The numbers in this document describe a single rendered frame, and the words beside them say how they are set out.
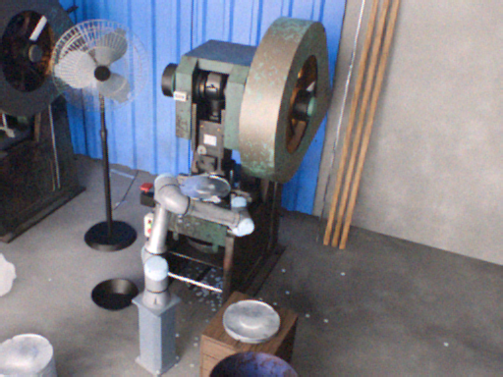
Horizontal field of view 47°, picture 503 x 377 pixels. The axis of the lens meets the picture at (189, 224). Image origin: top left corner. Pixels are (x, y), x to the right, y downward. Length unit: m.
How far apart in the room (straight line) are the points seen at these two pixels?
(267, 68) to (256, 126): 0.26
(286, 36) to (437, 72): 1.52
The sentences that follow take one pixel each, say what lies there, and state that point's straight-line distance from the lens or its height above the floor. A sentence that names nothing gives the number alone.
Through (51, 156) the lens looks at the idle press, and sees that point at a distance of 4.56.
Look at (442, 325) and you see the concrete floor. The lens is 3.90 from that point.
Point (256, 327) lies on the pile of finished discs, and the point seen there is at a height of 0.38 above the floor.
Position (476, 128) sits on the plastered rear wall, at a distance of 4.17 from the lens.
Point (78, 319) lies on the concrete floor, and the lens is 3.62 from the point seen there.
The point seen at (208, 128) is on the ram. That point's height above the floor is 1.13.
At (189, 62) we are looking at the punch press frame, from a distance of 3.13.
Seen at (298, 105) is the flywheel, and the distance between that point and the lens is 2.97.
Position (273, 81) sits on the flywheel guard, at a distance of 2.68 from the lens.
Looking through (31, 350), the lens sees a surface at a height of 0.31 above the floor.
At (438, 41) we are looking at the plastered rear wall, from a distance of 4.03.
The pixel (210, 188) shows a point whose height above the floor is 0.79.
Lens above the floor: 2.42
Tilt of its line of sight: 33 degrees down
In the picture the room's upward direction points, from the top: 1 degrees clockwise
